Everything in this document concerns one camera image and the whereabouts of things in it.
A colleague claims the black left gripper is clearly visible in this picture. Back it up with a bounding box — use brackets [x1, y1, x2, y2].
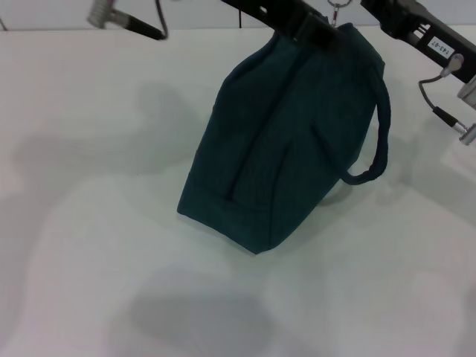
[220, 0, 345, 52]

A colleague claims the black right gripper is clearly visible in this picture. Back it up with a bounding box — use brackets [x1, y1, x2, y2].
[359, 0, 476, 85]

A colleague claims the teal insulated lunch bag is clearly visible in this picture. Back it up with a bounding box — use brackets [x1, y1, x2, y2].
[175, 22, 391, 257]

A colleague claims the metal zipper pull ring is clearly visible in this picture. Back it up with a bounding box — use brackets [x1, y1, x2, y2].
[326, 0, 353, 28]

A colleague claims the right gripper cable with plug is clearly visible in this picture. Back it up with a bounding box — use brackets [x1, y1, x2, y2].
[417, 53, 476, 145]

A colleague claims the gripper cable with plug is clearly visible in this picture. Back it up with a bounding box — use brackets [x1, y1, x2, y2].
[417, 53, 476, 145]
[86, 0, 170, 41]

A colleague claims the left gripper cable with plug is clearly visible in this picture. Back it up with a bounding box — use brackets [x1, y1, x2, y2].
[86, 0, 170, 41]

